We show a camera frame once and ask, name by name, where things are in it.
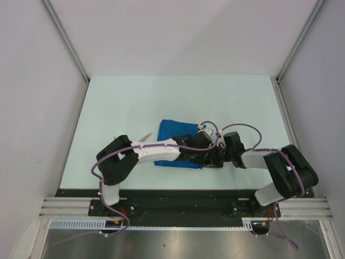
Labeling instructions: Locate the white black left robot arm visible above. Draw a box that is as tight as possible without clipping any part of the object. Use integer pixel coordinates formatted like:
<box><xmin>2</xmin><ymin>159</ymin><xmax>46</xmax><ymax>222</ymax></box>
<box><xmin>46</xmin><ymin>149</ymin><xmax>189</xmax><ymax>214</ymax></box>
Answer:
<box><xmin>93</xmin><ymin>128</ymin><xmax>215</xmax><ymax>216</ymax></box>

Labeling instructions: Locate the blue satin napkin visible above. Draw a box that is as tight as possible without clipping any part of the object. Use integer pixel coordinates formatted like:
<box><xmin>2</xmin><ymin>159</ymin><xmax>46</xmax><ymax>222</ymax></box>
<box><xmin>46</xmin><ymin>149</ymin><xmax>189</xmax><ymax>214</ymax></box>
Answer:
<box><xmin>154</xmin><ymin>119</ymin><xmax>203</xmax><ymax>169</ymax></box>

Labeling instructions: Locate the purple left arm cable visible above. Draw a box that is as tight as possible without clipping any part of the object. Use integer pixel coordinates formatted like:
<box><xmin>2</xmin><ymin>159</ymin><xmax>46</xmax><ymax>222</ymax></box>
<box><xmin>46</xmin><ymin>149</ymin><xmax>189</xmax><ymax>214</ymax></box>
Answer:
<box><xmin>91</xmin><ymin>120</ymin><xmax>219</xmax><ymax>214</ymax></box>

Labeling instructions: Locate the aluminium corner post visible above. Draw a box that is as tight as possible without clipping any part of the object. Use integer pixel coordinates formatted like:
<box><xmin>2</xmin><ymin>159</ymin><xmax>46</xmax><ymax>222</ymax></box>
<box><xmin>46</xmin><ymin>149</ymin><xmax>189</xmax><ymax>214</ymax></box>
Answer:
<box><xmin>275</xmin><ymin>0</ymin><xmax>328</xmax><ymax>84</ymax></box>
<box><xmin>39</xmin><ymin>0</ymin><xmax>91</xmax><ymax>85</ymax></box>

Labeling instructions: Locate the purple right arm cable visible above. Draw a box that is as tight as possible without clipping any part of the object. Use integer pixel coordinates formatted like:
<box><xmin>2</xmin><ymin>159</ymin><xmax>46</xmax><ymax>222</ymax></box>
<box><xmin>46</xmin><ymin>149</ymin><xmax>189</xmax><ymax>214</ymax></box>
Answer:
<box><xmin>219</xmin><ymin>123</ymin><xmax>307</xmax><ymax>250</ymax></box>

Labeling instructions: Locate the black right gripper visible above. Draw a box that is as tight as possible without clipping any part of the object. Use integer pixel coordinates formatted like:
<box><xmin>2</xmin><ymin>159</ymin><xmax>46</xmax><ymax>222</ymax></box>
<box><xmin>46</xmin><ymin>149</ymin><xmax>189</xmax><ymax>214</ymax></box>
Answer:
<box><xmin>203</xmin><ymin>143</ymin><xmax>233</xmax><ymax>168</ymax></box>

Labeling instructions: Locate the white slotted cable duct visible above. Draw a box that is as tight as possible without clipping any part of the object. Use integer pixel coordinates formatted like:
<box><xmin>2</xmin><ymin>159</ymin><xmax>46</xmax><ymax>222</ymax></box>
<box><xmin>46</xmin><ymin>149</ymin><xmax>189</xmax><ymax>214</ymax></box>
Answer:
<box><xmin>48</xmin><ymin>217</ymin><xmax>256</xmax><ymax>231</ymax></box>

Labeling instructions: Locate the aluminium front frame rail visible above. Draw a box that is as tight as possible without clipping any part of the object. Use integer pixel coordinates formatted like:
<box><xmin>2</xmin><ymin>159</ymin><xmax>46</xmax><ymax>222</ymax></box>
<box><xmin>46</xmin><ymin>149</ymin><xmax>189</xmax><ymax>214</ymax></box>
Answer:
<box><xmin>39</xmin><ymin>197</ymin><xmax>333</xmax><ymax>220</ymax></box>

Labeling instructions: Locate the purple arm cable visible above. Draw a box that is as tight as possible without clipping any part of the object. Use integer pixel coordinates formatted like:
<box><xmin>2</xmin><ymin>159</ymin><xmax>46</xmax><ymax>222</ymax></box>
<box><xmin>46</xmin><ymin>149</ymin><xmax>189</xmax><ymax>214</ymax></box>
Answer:
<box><xmin>91</xmin><ymin>120</ymin><xmax>219</xmax><ymax>214</ymax></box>
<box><xmin>219</xmin><ymin>123</ymin><xmax>307</xmax><ymax>250</ymax></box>

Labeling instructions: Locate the aluminium right corner post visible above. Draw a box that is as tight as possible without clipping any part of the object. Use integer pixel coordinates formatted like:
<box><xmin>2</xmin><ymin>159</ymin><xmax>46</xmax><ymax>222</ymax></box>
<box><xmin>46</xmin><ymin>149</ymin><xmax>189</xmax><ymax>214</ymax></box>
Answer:
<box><xmin>275</xmin><ymin>0</ymin><xmax>328</xmax><ymax>84</ymax></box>

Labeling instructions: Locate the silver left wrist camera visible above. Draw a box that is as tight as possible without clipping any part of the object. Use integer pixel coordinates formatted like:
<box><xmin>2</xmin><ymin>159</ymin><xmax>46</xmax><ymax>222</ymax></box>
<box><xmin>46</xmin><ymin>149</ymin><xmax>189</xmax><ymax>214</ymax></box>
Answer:
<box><xmin>198</xmin><ymin>127</ymin><xmax>213</xmax><ymax>138</ymax></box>

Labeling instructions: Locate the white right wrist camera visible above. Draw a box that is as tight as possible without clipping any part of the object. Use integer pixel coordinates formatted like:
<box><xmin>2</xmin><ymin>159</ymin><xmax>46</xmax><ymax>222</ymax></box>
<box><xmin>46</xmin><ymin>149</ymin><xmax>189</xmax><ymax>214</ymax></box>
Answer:
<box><xmin>216</xmin><ymin>129</ymin><xmax>225</xmax><ymax>145</ymax></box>

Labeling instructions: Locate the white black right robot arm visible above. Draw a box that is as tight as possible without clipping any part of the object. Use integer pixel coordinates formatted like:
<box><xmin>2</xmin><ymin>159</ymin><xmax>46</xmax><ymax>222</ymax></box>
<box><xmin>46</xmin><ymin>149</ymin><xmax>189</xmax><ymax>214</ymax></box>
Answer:
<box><xmin>204</xmin><ymin>132</ymin><xmax>319</xmax><ymax>216</ymax></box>

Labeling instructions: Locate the aluminium left corner post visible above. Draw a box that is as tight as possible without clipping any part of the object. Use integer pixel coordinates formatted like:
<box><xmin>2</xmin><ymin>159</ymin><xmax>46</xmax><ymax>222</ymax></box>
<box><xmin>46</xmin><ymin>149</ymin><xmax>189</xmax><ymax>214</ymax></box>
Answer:
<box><xmin>39</xmin><ymin>0</ymin><xmax>91</xmax><ymax>85</ymax></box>

